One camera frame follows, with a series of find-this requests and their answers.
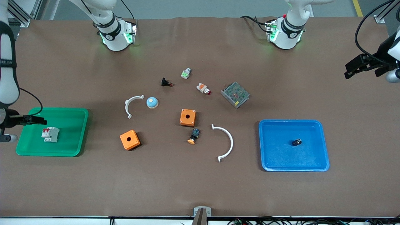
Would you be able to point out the red orange indicator light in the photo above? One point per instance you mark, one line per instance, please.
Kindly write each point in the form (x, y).
(203, 88)

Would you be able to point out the blue plastic tray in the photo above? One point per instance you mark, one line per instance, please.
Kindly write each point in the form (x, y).
(281, 153)

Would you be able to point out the white circuit breaker red switch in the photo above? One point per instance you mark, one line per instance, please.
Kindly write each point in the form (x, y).
(51, 134)

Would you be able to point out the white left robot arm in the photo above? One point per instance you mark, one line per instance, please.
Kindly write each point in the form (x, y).
(289, 34)

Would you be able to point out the aluminium corner bracket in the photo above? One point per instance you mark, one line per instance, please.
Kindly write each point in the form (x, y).
(378, 18)

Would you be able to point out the orange button box with screws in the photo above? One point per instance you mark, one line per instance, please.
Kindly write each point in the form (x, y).
(188, 117)

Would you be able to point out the green plastic tray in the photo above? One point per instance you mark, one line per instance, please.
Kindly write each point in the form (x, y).
(68, 137)

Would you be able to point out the blue dome buzzer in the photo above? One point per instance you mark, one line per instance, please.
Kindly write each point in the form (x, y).
(152, 102)

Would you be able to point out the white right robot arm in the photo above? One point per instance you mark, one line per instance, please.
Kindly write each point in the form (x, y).
(7, 62)

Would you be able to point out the metal mesh power supply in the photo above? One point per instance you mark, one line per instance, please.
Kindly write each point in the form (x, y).
(235, 94)

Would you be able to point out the plain orange button box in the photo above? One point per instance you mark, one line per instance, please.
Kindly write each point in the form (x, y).
(129, 140)

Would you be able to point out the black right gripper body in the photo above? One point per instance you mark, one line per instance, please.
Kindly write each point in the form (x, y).
(8, 121)

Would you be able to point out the orange capped black push button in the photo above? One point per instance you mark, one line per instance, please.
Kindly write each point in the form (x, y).
(193, 137)

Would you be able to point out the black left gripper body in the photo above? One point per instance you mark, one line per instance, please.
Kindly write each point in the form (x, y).
(376, 60)

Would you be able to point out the aluminium frame profile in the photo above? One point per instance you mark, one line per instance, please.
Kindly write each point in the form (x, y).
(23, 14)

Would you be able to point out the large white curved bracket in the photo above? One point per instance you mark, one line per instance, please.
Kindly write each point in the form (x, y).
(230, 142)

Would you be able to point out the grey metal camera mount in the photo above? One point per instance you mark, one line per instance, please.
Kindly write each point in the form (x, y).
(202, 214)

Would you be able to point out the small black knob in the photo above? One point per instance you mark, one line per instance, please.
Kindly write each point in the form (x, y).
(297, 142)

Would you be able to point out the small white curved bracket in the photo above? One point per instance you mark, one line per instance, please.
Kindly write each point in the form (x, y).
(128, 104)

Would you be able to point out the green white push button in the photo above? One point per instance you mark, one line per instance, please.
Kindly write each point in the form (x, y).
(186, 73)

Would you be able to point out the black red small switch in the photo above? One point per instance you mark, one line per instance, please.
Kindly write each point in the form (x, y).
(165, 82)

